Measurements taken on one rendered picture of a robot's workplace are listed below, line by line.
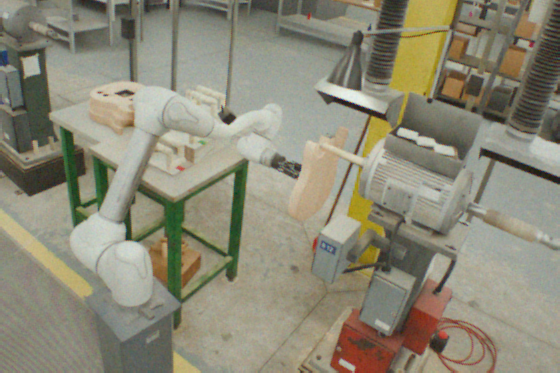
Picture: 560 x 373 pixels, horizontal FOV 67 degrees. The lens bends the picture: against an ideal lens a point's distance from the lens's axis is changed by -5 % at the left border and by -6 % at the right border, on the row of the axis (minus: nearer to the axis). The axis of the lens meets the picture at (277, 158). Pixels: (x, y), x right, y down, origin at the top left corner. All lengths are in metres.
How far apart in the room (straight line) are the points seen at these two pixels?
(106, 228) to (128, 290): 0.25
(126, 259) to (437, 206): 1.10
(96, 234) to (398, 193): 1.12
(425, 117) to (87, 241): 1.35
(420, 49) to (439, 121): 0.87
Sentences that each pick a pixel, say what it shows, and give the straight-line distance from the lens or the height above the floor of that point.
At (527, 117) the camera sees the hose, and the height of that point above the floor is 1.63.
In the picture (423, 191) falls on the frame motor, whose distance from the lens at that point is 1.63.
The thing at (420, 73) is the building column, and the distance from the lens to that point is 2.56.
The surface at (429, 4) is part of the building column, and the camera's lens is 2.50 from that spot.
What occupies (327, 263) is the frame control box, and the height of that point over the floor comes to 1.01.
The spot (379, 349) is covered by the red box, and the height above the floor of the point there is 0.59.
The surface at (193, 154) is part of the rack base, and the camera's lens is 2.22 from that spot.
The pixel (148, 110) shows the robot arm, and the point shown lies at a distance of 1.74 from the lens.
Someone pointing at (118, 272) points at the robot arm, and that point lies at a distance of 1.69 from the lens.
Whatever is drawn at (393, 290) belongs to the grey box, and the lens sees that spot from 1.80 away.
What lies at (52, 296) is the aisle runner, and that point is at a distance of 2.94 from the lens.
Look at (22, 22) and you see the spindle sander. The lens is 3.43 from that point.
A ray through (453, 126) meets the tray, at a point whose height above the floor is 1.49.
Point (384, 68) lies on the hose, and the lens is 1.72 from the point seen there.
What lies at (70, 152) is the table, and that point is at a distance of 2.98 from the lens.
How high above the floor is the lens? 2.10
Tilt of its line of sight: 29 degrees down
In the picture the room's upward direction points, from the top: 8 degrees clockwise
